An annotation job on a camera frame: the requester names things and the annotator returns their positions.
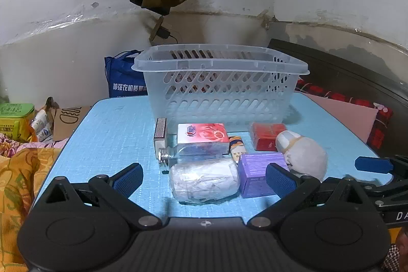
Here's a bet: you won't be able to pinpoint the white sock bundle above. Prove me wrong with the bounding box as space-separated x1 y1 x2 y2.
275 130 328 182

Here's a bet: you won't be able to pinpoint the small orange and blue pack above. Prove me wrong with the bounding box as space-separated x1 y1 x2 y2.
228 136 247 162

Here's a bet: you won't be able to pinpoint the white roll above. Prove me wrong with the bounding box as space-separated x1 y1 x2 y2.
168 158 240 204

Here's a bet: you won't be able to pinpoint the checkered cloth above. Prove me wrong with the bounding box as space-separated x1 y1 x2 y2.
381 227 408 272

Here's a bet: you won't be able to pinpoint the orange floral blanket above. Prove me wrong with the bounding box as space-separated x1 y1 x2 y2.
0 136 69 272

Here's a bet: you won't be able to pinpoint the green tin box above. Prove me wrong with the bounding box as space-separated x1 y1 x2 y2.
0 103 35 143

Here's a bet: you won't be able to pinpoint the grey striped small box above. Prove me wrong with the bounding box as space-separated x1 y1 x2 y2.
153 117 168 159

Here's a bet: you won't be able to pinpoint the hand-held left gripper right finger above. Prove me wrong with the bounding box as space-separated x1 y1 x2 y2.
248 163 371 230

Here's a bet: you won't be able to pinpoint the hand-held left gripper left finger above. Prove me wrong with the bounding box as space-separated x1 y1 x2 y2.
41 163 162 230

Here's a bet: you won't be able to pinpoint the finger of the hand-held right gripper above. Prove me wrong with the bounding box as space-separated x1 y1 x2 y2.
354 156 408 184

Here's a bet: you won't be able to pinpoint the red and white tissue pack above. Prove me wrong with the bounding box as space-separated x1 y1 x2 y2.
176 123 231 154

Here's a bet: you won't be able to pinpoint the cardboard box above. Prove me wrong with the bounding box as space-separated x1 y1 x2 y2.
45 97 92 141

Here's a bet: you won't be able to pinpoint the blue shopping bag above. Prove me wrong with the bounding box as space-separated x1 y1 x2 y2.
104 50 149 98

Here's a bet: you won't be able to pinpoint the clear plastic basket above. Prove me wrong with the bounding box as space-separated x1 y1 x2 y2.
132 43 311 132

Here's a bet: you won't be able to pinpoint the red box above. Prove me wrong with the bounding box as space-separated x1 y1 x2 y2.
249 122 286 151

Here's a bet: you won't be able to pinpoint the black wall charger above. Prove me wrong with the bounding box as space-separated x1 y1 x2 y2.
159 26 183 45

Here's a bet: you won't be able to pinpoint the purple box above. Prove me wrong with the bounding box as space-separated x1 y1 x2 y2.
237 152 290 199

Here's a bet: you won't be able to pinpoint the dark wooden headboard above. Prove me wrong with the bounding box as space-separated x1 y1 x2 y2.
267 38 408 161

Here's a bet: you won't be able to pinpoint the clear glass bottle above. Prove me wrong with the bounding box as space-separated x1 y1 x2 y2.
157 145 231 175

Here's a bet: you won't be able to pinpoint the white snack packets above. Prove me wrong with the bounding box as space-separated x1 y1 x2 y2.
31 109 53 143

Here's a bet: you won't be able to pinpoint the pink cloth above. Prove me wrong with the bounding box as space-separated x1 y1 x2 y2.
301 93 380 153

